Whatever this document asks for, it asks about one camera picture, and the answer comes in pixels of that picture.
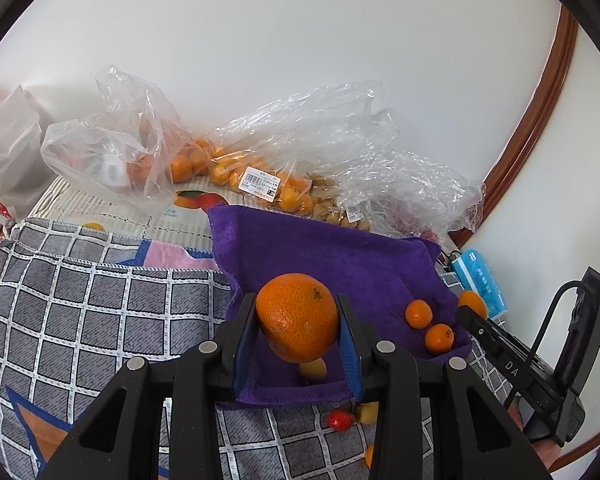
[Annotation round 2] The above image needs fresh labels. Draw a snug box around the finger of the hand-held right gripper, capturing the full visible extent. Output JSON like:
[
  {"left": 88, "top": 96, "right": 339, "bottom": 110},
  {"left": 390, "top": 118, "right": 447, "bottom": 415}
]
[{"left": 455, "top": 305, "right": 519, "bottom": 367}]

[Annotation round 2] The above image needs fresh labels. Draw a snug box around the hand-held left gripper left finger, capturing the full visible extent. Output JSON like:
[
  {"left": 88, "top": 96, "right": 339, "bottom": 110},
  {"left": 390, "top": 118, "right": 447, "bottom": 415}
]
[{"left": 37, "top": 291, "right": 258, "bottom": 480}]

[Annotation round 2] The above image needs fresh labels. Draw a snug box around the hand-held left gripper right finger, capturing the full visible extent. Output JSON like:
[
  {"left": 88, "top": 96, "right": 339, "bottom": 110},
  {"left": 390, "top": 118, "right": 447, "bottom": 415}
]
[{"left": 336, "top": 294, "right": 551, "bottom": 480}]

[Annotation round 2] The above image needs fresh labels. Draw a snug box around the red strawberry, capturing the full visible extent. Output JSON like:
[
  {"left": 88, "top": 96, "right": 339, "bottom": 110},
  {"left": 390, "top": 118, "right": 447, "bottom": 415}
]
[{"left": 326, "top": 409, "right": 356, "bottom": 432}]

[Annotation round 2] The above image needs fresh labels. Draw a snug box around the large orange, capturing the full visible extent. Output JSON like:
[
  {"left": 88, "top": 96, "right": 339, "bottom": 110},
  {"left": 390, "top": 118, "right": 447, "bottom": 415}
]
[{"left": 255, "top": 272, "right": 341, "bottom": 363}]

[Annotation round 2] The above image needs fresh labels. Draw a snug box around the purple towel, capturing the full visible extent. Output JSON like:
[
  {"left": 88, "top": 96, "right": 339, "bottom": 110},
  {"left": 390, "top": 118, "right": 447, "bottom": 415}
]
[{"left": 207, "top": 204, "right": 473, "bottom": 406}]

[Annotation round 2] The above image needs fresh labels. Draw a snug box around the person's right hand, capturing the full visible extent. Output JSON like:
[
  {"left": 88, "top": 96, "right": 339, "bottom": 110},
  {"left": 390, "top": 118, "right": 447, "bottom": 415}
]
[{"left": 509, "top": 397, "right": 563, "bottom": 473}]

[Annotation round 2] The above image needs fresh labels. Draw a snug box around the blue tissue pack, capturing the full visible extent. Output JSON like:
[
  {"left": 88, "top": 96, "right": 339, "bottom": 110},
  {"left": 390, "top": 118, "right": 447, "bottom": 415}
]
[{"left": 450, "top": 249, "right": 510, "bottom": 319}]

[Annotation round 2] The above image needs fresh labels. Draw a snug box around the small black object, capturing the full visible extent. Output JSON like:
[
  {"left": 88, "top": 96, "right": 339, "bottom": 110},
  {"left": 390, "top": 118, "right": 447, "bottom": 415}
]
[{"left": 437, "top": 249, "right": 464, "bottom": 274}]

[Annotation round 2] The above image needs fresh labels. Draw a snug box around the pile of red strawberries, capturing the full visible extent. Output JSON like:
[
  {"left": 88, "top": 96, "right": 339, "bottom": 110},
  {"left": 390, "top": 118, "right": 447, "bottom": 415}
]
[{"left": 389, "top": 205, "right": 442, "bottom": 242}]

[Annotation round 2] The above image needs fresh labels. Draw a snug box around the pile of golden berries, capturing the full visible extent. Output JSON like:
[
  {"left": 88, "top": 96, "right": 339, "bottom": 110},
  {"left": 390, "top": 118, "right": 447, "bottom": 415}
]
[{"left": 307, "top": 172, "right": 372, "bottom": 234}]

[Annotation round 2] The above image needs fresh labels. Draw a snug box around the crumpled clear plastic bag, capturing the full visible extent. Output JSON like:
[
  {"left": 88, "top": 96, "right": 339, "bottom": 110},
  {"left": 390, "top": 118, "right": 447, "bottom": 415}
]
[{"left": 330, "top": 149, "right": 487, "bottom": 242}]

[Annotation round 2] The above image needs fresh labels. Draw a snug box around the grey checked star blanket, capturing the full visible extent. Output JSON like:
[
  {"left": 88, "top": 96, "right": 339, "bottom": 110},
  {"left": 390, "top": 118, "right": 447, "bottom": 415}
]
[{"left": 0, "top": 217, "right": 536, "bottom": 480}]

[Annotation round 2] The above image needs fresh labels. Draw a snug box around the white mango printed box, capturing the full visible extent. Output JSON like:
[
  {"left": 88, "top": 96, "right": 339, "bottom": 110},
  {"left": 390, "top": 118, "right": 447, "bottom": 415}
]
[{"left": 30, "top": 177, "right": 231, "bottom": 256}]

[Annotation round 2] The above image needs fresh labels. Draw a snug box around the pile of kumquats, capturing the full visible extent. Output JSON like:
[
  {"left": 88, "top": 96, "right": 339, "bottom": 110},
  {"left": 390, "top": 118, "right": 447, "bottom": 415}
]
[{"left": 209, "top": 147, "right": 314, "bottom": 214}]

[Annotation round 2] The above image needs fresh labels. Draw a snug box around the pile of mandarins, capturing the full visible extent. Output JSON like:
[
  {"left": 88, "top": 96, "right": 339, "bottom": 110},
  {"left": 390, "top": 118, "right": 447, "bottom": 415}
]
[{"left": 169, "top": 138, "right": 217, "bottom": 184}]

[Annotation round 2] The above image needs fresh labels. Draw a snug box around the orange round fruit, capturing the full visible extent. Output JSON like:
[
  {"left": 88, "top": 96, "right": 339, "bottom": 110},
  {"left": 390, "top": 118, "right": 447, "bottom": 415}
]
[{"left": 125, "top": 152, "right": 157, "bottom": 189}]

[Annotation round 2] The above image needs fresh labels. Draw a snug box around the clear labelled kumquat bag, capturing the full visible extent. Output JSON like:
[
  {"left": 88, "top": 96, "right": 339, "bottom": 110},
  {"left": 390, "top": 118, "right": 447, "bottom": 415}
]
[{"left": 207, "top": 80, "right": 402, "bottom": 217}]

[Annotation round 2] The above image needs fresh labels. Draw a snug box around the white plastic shopping bag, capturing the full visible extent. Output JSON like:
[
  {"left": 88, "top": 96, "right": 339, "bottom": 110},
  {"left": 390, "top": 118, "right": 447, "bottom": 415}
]
[{"left": 0, "top": 85, "right": 57, "bottom": 227}]

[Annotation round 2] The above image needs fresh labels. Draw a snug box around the brown wooden door frame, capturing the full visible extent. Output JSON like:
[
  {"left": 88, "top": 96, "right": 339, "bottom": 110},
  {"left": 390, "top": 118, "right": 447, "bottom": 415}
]
[{"left": 437, "top": 4, "right": 579, "bottom": 257}]

